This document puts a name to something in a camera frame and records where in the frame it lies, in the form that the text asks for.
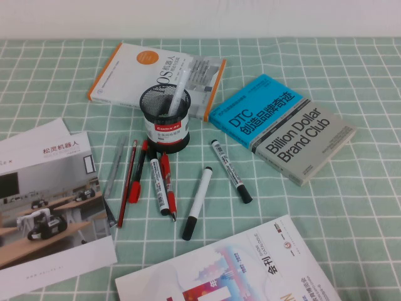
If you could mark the black mesh pen holder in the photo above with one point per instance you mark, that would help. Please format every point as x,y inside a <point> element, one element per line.
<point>169,131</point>

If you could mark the translucent white pen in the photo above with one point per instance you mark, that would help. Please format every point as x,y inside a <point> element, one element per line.
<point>180,87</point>

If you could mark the white show catalogue magazine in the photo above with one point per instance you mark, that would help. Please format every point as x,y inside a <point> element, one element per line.
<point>235,269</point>

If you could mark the red retractable gel pen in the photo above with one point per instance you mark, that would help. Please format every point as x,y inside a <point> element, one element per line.
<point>167,178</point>

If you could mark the labelled black white marker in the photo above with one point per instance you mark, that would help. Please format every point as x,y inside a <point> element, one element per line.
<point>158,185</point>
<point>230,169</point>

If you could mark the red pencil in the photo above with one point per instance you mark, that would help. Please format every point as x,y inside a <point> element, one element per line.
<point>127,188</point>

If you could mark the white ROS book orange edge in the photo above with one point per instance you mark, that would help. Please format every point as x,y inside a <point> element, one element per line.
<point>125,75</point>

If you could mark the AgileX brochure with robot photo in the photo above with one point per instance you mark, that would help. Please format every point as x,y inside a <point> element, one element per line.
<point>47,194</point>

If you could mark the red black fineliner pen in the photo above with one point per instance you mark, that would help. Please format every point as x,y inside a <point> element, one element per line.
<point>135,188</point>

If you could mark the blue grey Billion Dollar book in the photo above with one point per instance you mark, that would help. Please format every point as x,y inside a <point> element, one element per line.
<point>297,141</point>

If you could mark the white AgileX brochure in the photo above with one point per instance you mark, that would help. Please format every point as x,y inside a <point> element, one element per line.
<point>37,131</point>

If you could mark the green checkered tablecloth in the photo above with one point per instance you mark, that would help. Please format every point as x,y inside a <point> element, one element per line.
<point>282,200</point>

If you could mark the grey pen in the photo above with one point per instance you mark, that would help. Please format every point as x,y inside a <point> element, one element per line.
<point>114,169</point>

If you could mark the plain white marker black cap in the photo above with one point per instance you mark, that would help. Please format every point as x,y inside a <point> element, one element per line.
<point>200,194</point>

